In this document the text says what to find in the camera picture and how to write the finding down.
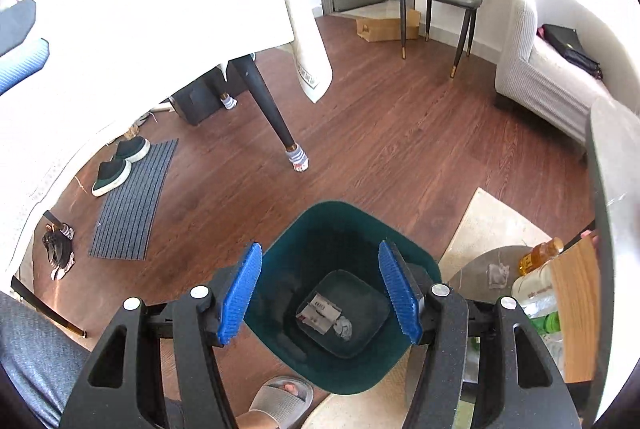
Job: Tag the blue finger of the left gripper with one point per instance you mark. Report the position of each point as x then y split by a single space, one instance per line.
23 61

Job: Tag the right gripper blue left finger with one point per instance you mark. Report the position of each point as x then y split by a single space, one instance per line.
234 288

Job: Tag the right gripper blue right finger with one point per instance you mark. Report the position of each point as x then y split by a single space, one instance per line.
405 293

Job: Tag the white paper ball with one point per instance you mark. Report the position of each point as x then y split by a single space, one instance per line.
343 328

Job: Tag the red white SanDisk box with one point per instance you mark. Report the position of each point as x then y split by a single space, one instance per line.
319 313

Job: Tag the dark green trash bin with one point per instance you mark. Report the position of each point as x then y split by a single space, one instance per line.
332 249

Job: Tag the grey slipper on foot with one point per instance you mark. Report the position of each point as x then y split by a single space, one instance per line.
284 399

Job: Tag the white patterned tablecloth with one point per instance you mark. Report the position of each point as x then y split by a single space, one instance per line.
109 62

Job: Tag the beige woven rug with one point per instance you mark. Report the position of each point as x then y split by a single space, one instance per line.
445 322

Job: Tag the grey striped floor mat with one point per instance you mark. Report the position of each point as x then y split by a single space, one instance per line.
124 227

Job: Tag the green white sneaker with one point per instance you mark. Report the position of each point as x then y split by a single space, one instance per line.
132 150
110 176

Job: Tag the amber liquid bottle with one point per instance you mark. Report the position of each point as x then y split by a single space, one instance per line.
539 255

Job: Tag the black box under table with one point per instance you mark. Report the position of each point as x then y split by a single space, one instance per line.
201 98

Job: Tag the grey trouser leg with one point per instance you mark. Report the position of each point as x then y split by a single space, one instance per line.
42 362

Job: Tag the black table leg with sock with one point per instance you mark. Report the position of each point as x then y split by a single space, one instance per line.
252 78

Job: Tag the round grey marble coffee table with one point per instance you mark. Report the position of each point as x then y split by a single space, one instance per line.
512 381

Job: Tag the brown cardboard box on floor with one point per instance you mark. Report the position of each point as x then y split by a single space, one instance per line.
377 30

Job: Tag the grey armchair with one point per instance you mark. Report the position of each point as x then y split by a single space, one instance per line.
533 73

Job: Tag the black handbag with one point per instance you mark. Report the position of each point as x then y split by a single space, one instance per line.
566 42

